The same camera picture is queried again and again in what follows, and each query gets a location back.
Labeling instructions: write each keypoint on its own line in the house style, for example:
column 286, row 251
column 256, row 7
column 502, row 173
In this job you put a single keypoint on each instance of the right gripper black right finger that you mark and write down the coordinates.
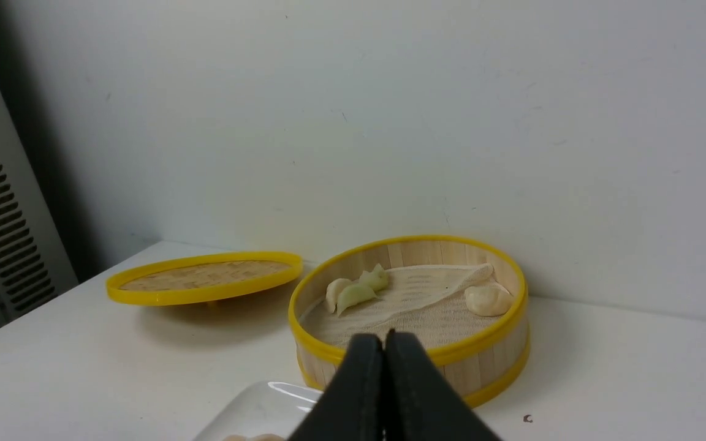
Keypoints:
column 419, row 404

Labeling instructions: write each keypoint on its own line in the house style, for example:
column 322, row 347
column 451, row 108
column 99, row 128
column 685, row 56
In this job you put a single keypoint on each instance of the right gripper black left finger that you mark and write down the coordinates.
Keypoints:
column 349, row 408

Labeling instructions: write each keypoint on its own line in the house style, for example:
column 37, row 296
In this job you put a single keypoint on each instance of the white dumpling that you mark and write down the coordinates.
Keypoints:
column 333, row 292

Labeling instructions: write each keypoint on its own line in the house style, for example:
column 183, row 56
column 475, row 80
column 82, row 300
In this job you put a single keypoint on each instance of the white dumpling steamer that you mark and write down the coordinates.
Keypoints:
column 488, row 300

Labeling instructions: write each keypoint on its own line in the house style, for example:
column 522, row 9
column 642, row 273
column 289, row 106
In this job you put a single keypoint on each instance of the pale green dumpling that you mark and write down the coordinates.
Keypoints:
column 377, row 278

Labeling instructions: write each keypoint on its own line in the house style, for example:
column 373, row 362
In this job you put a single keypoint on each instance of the white square plate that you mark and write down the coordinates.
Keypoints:
column 263, row 408

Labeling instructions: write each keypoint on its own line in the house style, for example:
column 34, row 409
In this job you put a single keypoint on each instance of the white steamer liner cloth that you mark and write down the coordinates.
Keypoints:
column 426, row 300

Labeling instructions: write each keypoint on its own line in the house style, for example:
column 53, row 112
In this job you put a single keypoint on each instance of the woven bamboo steamer lid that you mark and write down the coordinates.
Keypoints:
column 203, row 279

